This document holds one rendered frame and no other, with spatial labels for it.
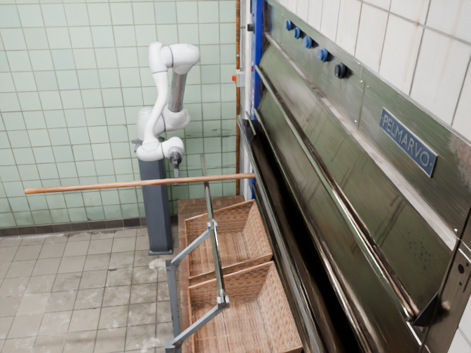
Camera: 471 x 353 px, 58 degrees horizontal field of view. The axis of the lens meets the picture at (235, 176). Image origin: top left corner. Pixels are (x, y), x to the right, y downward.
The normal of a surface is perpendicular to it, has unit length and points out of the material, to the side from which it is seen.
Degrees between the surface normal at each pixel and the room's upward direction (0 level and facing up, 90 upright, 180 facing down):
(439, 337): 90
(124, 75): 90
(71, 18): 90
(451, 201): 90
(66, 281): 0
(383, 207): 69
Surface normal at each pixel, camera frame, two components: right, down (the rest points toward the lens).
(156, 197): 0.07, 0.51
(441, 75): -0.99, 0.07
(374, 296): -0.93, -0.23
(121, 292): 0.00, -0.86
